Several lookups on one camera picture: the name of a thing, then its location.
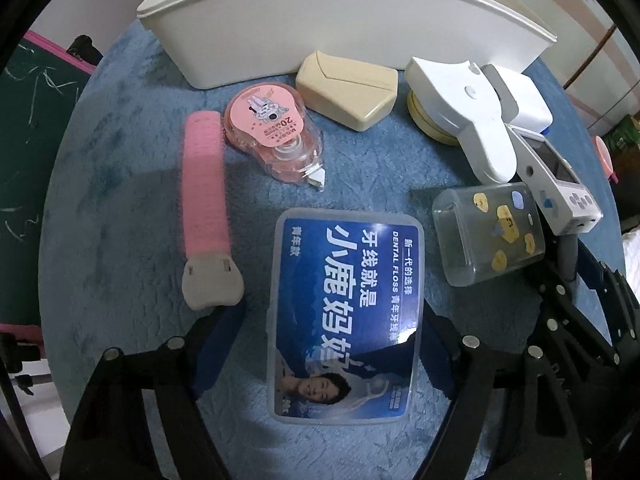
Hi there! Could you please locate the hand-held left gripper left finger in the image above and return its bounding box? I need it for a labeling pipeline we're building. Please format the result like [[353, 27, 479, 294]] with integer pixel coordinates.
[[60, 302, 246, 480]]

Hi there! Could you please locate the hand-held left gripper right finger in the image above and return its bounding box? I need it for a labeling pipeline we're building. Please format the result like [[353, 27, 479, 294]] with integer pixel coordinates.
[[420, 305, 593, 480]]

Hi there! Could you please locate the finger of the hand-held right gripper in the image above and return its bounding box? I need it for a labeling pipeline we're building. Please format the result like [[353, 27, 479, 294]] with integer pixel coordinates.
[[530, 242, 621, 411], [597, 260, 640, 411]]

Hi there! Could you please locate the clear plastic jar with stickers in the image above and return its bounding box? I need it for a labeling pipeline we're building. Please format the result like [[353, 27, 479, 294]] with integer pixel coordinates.
[[431, 182, 546, 287]]

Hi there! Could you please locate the blue dental floss box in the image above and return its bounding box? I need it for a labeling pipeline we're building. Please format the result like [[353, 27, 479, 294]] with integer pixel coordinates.
[[267, 207, 426, 425]]

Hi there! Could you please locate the white handheld game console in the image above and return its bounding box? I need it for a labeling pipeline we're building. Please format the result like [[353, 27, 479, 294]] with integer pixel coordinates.
[[507, 125, 604, 236]]

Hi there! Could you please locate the pink hair roller clip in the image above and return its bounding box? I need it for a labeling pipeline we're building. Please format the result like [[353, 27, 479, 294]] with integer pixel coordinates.
[[180, 111, 246, 311]]

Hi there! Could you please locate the pink correction tape dispenser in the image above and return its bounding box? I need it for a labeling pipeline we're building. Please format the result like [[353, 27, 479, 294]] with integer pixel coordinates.
[[222, 84, 328, 192]]

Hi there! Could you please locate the white plastic storage box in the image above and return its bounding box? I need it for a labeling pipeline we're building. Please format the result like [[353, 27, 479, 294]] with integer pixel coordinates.
[[136, 0, 558, 92]]

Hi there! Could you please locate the pink plastic item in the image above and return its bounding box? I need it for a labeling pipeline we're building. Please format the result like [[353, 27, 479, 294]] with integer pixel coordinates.
[[592, 136, 618, 183]]

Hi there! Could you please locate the blue fluffy mat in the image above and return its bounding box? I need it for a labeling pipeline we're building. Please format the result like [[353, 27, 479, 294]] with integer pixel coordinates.
[[42, 15, 621, 480]]

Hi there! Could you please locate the grey tripod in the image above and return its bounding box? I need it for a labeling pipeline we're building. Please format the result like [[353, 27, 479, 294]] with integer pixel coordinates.
[[0, 332, 53, 441]]

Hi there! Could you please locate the small white box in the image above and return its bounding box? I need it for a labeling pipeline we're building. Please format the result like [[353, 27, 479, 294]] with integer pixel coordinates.
[[482, 63, 554, 137]]

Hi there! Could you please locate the white tape dispenser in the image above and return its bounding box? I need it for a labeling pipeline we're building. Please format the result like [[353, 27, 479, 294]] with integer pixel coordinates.
[[404, 56, 518, 184]]

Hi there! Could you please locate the yellow tape roll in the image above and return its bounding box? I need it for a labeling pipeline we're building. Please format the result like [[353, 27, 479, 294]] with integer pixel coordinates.
[[406, 91, 458, 147]]

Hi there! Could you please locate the beige plastic case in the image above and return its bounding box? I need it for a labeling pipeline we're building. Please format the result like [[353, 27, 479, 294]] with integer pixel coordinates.
[[295, 50, 399, 132]]

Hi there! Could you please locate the small black object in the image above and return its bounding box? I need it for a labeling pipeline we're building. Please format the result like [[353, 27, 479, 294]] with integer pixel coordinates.
[[66, 35, 104, 66]]

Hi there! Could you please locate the green chalkboard with pink frame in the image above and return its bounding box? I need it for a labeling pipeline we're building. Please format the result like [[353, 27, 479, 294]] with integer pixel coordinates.
[[0, 30, 98, 341]]

